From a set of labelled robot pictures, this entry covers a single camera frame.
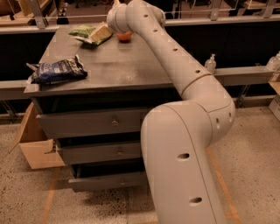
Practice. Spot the green jalapeno chip bag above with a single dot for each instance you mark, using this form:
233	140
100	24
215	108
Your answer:
82	33

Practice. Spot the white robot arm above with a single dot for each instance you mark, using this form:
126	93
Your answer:
175	135

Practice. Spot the blue chip bag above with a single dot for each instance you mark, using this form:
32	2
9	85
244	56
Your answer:
63	70

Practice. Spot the orange fruit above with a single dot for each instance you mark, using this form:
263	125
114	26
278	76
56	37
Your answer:
124	37

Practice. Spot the grey drawer cabinet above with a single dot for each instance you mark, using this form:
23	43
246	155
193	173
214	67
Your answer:
118	76

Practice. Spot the top grey drawer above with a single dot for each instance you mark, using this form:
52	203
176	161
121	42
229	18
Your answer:
92	122

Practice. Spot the grey drawer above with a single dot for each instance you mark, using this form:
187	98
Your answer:
108	181
92	122
100	152

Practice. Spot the clear sanitizer bottle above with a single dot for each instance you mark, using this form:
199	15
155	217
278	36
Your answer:
210	64

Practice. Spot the middle grey drawer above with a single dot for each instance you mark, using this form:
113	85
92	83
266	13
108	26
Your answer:
100	152

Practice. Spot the cardboard box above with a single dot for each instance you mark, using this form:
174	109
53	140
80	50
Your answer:
39	151

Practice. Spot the bottom grey drawer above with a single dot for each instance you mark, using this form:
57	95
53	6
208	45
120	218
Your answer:
108	181

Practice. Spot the grey metal rail ledge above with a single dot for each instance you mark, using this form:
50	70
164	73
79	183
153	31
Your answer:
14	90

